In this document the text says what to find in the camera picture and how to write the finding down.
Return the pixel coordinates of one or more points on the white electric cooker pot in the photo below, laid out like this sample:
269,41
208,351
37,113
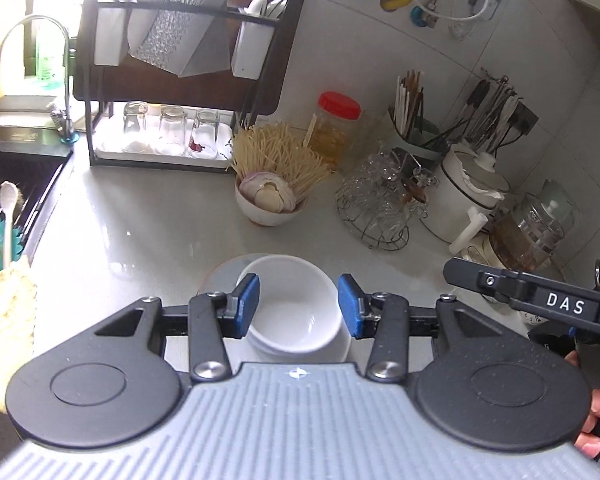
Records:
455,195

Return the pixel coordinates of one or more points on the black sink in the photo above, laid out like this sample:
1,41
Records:
25,150

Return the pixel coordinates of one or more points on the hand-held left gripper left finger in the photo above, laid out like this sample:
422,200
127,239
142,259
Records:
245,305

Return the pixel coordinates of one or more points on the white drip tray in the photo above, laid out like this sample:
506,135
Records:
220,135

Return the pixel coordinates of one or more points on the garlic bulb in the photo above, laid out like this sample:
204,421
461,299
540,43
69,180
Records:
272,195

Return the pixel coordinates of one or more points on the yellow cloth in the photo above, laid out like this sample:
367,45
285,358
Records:
5,320

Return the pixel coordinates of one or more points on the green bottle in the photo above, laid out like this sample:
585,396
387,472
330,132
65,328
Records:
47,57

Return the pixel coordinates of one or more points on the bluish white plastic bowl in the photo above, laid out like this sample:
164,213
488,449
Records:
330,353

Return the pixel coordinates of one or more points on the white soup spoon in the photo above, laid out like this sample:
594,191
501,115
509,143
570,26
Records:
257,6

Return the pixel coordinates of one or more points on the glass kettle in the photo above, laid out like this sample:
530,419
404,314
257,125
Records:
527,232

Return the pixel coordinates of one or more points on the dark wooden cutting board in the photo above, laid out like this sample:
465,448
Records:
275,60

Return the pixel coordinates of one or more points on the dried noodle bundle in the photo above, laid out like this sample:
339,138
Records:
280,152

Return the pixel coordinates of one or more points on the clear wall hook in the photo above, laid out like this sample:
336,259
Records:
462,30

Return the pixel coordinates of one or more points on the black wall socket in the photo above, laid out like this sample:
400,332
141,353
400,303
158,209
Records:
525,119

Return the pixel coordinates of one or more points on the black sink drain rack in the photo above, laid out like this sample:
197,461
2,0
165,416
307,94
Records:
30,195

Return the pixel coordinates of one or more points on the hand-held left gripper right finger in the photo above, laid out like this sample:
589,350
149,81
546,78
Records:
351,305

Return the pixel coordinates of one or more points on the white patterned cutting board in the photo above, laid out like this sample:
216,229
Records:
180,20

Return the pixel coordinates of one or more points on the clear glass tumbler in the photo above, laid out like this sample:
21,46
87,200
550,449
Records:
171,130
205,132
135,127

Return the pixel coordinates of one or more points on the white ceramic bowl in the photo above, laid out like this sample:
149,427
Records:
290,305

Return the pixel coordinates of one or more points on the white bowl with orange foot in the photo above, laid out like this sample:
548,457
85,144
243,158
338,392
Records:
270,217

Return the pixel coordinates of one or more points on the white cutlery holder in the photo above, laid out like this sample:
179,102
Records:
250,52
112,35

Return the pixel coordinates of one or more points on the black dish rack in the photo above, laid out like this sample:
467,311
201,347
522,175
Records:
92,125

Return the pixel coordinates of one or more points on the cream kettle base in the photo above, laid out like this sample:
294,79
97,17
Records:
480,252

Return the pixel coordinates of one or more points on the pale green chopstick holder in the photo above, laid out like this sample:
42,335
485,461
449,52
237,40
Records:
425,145

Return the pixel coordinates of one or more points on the thin steel faucet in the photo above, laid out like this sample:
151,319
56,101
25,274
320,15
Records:
62,60

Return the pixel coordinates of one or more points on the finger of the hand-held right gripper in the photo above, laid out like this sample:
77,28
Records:
470,272

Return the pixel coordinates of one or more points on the cluster of crystal glass cups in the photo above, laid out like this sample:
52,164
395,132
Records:
380,185

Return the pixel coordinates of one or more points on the set of hanging kitchen utensils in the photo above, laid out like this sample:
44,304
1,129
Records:
485,110

